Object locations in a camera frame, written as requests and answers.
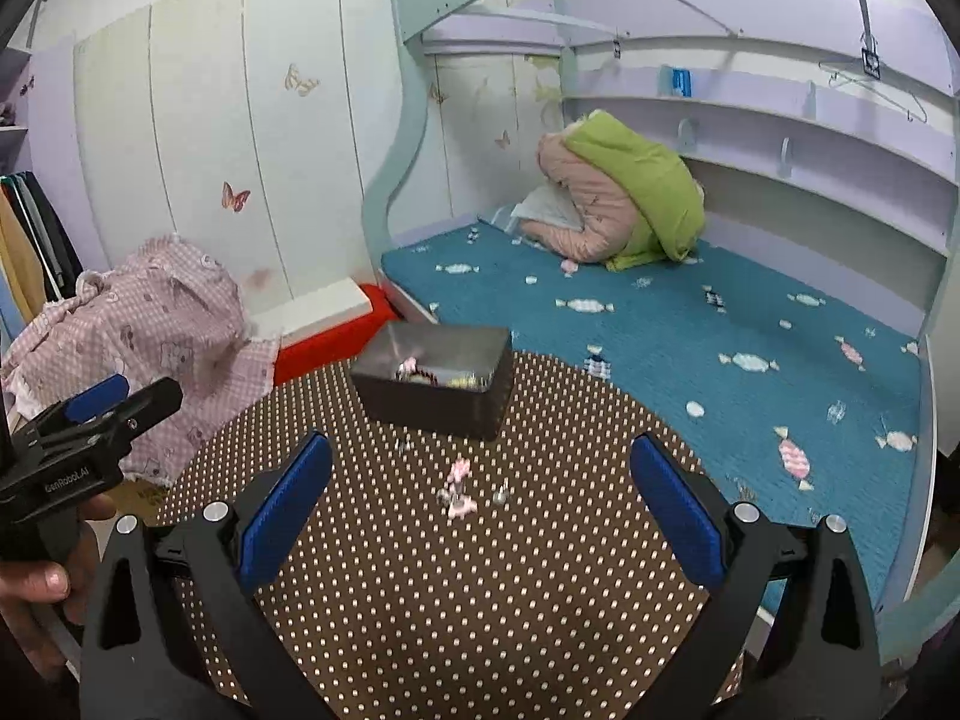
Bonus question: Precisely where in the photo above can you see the pink printed cloth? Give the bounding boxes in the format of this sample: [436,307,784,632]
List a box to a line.
[0,233,284,486]

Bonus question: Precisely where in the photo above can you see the person's left hand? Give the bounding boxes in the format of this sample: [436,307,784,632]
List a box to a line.
[0,497,119,682]

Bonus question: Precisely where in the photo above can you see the white pillow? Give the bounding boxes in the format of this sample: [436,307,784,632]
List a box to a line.
[509,187,584,231]

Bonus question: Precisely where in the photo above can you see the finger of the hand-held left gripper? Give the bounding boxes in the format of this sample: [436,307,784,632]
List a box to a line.
[13,373,132,445]
[28,377,185,467]

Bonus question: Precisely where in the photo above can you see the pink padded quilt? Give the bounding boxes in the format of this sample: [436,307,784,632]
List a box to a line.
[517,133,647,265]

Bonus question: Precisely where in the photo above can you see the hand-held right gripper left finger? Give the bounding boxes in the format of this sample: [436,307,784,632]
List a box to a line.
[79,430,336,720]

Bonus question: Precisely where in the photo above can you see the brown polka-dot tablecloth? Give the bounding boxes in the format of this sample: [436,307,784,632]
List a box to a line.
[153,348,752,720]

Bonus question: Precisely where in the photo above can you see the blue candy-print mattress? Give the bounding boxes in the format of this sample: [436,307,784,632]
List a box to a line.
[378,220,925,595]

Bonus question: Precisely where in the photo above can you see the grey hanging garment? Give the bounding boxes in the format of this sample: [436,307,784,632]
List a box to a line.
[13,175,59,302]

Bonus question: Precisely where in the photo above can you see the yellow hanging garment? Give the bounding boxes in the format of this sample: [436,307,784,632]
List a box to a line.
[0,186,40,325]

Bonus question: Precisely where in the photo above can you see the lilac open shelf cabinet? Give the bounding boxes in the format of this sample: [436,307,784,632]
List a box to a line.
[0,51,36,137]

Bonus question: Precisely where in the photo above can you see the wire clothes hanger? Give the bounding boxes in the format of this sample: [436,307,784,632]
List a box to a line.
[818,55,930,125]

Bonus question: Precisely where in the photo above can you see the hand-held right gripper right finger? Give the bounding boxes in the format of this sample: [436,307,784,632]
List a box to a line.
[628,432,881,720]

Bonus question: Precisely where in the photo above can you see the white wardrobe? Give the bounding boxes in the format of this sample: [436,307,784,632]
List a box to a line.
[70,0,422,310]

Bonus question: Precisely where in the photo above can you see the teal bunk bed frame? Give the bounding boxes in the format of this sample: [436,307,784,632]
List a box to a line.
[359,0,960,665]

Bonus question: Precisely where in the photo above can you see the grey metal tin box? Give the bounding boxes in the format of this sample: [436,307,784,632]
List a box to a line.
[349,320,515,443]

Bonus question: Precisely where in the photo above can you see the beige butterfly sticker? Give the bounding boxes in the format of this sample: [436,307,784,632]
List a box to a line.
[283,63,323,98]

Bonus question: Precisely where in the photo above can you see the white board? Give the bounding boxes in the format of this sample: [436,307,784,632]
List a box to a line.
[247,277,375,340]

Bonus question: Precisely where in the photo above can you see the green blanket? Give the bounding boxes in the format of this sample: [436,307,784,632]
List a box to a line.
[563,110,707,273]

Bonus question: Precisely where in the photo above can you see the lilac wall shelves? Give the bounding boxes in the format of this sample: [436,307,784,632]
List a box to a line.
[558,43,960,257]

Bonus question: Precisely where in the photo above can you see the red ottoman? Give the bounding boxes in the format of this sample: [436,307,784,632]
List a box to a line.
[273,283,396,386]

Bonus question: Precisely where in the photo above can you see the black hanging garment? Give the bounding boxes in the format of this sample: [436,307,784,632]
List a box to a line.
[28,171,85,299]

